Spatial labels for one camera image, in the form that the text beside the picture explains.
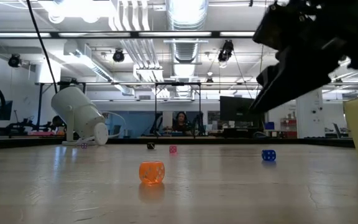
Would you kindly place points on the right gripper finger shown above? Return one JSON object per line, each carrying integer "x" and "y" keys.
{"x": 291, "y": 81}

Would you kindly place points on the small blue die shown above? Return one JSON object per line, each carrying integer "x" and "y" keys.
{"x": 268, "y": 155}

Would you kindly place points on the small pink die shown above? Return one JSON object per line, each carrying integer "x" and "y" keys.
{"x": 172, "y": 149}

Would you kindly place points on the small black die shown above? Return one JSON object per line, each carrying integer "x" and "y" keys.
{"x": 150, "y": 145}

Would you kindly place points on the small orange translucent die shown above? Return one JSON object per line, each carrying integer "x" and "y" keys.
{"x": 151, "y": 172}

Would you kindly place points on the small purple die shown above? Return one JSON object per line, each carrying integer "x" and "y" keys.
{"x": 84, "y": 145}

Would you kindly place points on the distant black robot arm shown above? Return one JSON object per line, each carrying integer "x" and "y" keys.
{"x": 158, "y": 123}
{"x": 197, "y": 123}

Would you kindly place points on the white pillar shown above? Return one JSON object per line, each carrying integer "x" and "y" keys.
{"x": 309, "y": 118}

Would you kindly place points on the red shelf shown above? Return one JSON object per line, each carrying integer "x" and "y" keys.
{"x": 287, "y": 127}

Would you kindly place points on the blue screen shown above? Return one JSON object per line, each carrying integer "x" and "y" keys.
{"x": 269, "y": 125}

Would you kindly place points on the black monitor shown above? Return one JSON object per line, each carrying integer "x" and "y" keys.
{"x": 235, "y": 109}

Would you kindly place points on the person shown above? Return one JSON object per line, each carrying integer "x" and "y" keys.
{"x": 181, "y": 123}

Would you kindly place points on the black overhead beam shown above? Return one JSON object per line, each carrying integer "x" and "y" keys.
{"x": 135, "y": 34}

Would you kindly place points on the small dark monitor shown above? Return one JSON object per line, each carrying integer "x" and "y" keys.
{"x": 2, "y": 110}

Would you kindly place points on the black hanging camera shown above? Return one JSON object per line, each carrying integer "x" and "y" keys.
{"x": 14, "y": 60}
{"x": 226, "y": 51}
{"x": 118, "y": 56}

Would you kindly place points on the black aluminium table frame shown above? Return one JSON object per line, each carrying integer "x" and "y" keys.
{"x": 228, "y": 141}

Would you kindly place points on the black distant station frame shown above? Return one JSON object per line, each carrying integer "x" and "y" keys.
{"x": 177, "y": 84}

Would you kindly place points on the silver ventilation duct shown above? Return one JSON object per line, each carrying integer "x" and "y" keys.
{"x": 186, "y": 25}

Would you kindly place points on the thin black horizontal rail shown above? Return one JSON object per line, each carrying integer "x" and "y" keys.
{"x": 135, "y": 83}

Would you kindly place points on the white cylindrical security camera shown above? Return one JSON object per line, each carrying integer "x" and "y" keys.
{"x": 79, "y": 113}

